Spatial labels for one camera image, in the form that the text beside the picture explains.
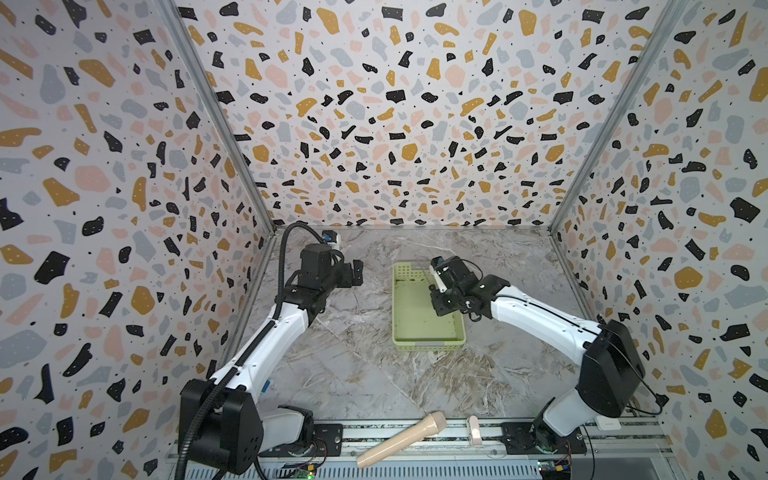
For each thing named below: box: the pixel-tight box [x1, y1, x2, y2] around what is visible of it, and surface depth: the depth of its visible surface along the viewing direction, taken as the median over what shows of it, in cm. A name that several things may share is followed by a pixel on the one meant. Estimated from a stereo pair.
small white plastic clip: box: [470, 415, 482, 445], surface depth 75 cm
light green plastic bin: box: [391, 261, 467, 352], surface depth 97 cm
